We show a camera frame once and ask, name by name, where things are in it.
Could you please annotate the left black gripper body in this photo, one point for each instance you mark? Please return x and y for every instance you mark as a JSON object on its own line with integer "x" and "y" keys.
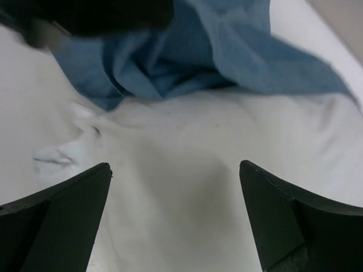
{"x": 42, "y": 23}

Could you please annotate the blue pillowcase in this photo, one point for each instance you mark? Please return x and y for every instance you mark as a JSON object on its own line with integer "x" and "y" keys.
{"x": 209, "y": 44}

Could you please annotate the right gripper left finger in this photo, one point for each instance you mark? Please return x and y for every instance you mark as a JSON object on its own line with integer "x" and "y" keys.
{"x": 55, "y": 228}

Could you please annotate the white pillow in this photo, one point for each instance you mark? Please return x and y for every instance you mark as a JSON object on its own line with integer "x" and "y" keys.
{"x": 175, "y": 202}

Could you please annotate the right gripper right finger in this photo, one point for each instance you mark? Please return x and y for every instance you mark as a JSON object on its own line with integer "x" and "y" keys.
{"x": 297, "y": 230}

